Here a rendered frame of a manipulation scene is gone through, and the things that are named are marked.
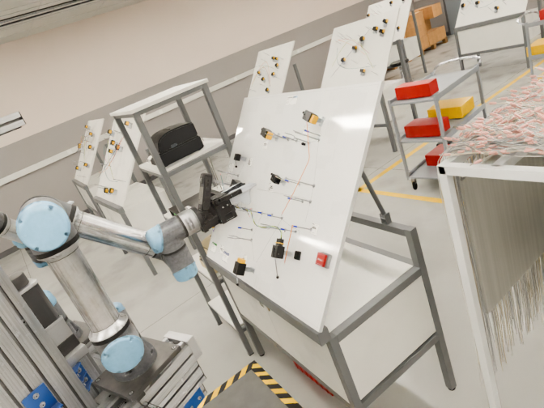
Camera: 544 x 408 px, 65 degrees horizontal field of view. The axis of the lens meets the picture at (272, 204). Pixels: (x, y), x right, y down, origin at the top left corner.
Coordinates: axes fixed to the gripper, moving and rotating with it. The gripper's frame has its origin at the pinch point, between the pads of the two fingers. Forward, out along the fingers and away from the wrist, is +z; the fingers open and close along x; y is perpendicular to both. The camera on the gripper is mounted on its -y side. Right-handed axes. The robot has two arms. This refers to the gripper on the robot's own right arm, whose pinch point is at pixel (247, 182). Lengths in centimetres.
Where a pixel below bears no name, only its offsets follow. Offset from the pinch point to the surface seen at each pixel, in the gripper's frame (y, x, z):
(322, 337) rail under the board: 73, -16, 7
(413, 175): 114, -207, 243
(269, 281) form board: 58, -56, 10
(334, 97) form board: -9, -34, 67
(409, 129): 66, -195, 247
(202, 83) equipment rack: -42, -124, 46
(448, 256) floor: 144, -108, 163
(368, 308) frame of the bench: 76, -17, 32
